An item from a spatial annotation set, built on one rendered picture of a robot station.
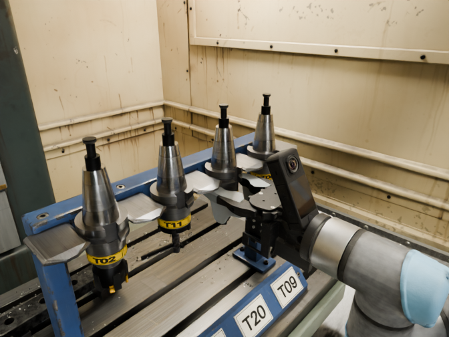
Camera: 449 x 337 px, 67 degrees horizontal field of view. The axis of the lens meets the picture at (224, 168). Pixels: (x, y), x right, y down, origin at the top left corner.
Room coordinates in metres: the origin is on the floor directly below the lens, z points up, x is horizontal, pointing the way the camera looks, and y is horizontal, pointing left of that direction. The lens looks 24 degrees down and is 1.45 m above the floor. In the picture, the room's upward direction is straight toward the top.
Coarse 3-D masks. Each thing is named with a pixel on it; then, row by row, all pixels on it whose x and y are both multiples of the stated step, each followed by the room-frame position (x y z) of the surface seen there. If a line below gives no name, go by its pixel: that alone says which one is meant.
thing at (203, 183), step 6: (186, 174) 0.50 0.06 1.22; (192, 174) 0.50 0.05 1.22; (198, 174) 0.50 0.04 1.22; (204, 174) 0.50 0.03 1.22; (192, 180) 0.48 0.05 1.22; (198, 180) 0.48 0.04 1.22; (204, 180) 0.48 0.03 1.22; (210, 180) 0.48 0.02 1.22; (216, 180) 0.48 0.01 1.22; (198, 186) 0.46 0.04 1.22; (204, 186) 0.46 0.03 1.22; (210, 186) 0.46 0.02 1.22; (216, 186) 0.46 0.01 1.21; (198, 192) 0.45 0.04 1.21; (204, 192) 0.45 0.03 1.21; (210, 192) 0.45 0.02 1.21
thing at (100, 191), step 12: (84, 168) 0.35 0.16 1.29; (84, 180) 0.35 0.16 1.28; (96, 180) 0.35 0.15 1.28; (108, 180) 0.36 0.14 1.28; (84, 192) 0.35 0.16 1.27; (96, 192) 0.35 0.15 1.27; (108, 192) 0.35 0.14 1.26; (84, 204) 0.35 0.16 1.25; (96, 204) 0.34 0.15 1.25; (108, 204) 0.35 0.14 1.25; (84, 216) 0.34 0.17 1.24; (96, 216) 0.34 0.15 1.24; (108, 216) 0.35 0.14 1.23
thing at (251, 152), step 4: (248, 148) 0.60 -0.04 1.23; (252, 148) 0.60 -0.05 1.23; (276, 148) 0.60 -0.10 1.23; (280, 148) 0.60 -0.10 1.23; (248, 152) 0.59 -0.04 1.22; (252, 152) 0.58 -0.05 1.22; (256, 152) 0.58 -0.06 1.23; (260, 152) 0.58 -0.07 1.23; (264, 152) 0.58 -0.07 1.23; (268, 152) 0.58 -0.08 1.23; (272, 152) 0.58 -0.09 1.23; (276, 152) 0.59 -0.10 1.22; (252, 156) 0.58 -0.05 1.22; (256, 156) 0.57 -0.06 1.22; (260, 156) 0.57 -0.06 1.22; (264, 156) 0.57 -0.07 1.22; (268, 156) 0.57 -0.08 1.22; (264, 160) 0.57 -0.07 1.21; (264, 164) 0.57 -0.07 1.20
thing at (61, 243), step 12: (60, 228) 0.35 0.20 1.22; (72, 228) 0.35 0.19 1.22; (24, 240) 0.33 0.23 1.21; (36, 240) 0.32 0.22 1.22; (48, 240) 0.32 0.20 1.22; (60, 240) 0.32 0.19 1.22; (72, 240) 0.32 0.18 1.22; (84, 240) 0.32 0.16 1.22; (36, 252) 0.30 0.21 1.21; (48, 252) 0.30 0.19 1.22; (60, 252) 0.30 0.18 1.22; (72, 252) 0.30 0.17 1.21; (48, 264) 0.29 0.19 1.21
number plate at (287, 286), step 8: (288, 272) 0.57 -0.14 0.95; (280, 280) 0.55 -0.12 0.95; (288, 280) 0.56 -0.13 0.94; (296, 280) 0.57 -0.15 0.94; (272, 288) 0.53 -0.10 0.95; (280, 288) 0.53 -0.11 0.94; (288, 288) 0.54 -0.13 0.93; (296, 288) 0.55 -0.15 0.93; (280, 296) 0.52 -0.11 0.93; (288, 296) 0.53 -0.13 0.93; (280, 304) 0.51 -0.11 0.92
